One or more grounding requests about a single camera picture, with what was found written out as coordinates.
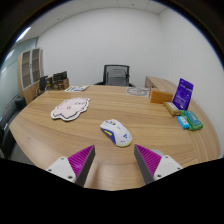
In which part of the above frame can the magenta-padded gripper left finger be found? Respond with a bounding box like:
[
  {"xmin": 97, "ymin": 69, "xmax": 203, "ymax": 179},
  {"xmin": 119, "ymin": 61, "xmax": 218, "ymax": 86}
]
[{"xmin": 45, "ymin": 144, "xmax": 97, "ymax": 188}]

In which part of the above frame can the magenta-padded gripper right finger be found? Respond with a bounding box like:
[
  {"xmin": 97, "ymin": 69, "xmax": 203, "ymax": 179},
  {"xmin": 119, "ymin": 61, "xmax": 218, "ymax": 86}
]
[{"xmin": 133, "ymin": 143, "xmax": 184, "ymax": 186}]

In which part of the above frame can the white blue yellow computer mouse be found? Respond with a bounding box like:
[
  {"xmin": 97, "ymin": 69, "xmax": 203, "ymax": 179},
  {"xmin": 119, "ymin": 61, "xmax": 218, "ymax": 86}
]
[{"xmin": 99, "ymin": 118, "xmax": 134, "ymax": 148}]

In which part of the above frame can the pink pig-shaped mouse pad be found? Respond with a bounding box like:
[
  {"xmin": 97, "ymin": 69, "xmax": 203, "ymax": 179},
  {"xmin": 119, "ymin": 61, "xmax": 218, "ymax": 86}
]
[{"xmin": 50, "ymin": 97, "xmax": 91, "ymax": 122}]

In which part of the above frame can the small blue box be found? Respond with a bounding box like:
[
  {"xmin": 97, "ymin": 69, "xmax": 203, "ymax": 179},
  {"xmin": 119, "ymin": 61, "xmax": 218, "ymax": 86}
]
[{"xmin": 176, "ymin": 115, "xmax": 191, "ymax": 131}]

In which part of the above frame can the small tan box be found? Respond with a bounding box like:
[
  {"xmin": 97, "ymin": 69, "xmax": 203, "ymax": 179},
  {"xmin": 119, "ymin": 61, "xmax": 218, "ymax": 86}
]
[{"xmin": 162, "ymin": 101, "xmax": 182, "ymax": 117}]

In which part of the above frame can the green flat box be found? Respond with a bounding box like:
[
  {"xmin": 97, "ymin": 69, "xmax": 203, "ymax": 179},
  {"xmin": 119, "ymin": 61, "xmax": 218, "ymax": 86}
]
[{"xmin": 179, "ymin": 110, "xmax": 204, "ymax": 132}]

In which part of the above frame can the orange-brown cardboard box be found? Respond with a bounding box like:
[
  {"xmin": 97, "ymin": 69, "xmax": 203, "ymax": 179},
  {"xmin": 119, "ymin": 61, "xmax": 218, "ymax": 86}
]
[{"xmin": 149, "ymin": 87, "xmax": 175, "ymax": 105}]

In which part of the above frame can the purple retail package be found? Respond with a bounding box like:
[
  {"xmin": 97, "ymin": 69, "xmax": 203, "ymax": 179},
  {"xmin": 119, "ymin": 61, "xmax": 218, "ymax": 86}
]
[{"xmin": 171, "ymin": 77, "xmax": 195, "ymax": 111}]

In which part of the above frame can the dark brown cardboard box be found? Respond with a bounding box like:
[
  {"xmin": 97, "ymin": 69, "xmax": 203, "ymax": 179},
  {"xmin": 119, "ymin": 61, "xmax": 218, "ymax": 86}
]
[{"xmin": 50, "ymin": 77, "xmax": 70, "ymax": 91}]

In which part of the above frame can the wooden side desk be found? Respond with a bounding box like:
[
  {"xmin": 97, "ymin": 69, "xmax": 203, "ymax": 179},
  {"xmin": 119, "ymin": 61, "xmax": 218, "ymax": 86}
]
[{"xmin": 144, "ymin": 75, "xmax": 178, "ymax": 95}]

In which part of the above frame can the black sofa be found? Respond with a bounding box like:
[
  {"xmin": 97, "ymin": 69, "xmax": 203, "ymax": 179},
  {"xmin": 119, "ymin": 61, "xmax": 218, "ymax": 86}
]
[{"xmin": 0, "ymin": 96, "xmax": 28, "ymax": 158}]

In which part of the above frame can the small black chair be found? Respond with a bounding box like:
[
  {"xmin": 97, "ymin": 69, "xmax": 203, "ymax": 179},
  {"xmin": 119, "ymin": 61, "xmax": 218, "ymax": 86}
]
[{"xmin": 37, "ymin": 75, "xmax": 49, "ymax": 95}]

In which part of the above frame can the black cardboard box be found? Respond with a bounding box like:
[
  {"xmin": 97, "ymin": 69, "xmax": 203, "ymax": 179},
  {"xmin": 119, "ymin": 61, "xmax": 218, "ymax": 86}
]
[{"xmin": 52, "ymin": 70, "xmax": 68, "ymax": 82}]

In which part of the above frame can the black mesh office chair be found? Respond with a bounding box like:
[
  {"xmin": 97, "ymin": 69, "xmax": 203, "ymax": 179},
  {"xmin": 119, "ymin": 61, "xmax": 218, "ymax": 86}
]
[{"xmin": 94, "ymin": 64, "xmax": 136, "ymax": 88}]

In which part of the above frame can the wooden shelf unit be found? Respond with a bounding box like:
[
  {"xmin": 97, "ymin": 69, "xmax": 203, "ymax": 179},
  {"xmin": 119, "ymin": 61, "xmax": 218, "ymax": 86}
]
[{"xmin": 17, "ymin": 47, "xmax": 45, "ymax": 105}]

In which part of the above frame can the ceiling light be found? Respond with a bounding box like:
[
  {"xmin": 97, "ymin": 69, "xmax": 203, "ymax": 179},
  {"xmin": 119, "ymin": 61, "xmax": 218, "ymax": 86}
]
[{"xmin": 14, "ymin": 26, "xmax": 32, "ymax": 44}]

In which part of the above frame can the sheet with grey ring print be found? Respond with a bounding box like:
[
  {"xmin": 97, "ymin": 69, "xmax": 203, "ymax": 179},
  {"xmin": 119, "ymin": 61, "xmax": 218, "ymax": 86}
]
[{"xmin": 125, "ymin": 86, "xmax": 151, "ymax": 98}]

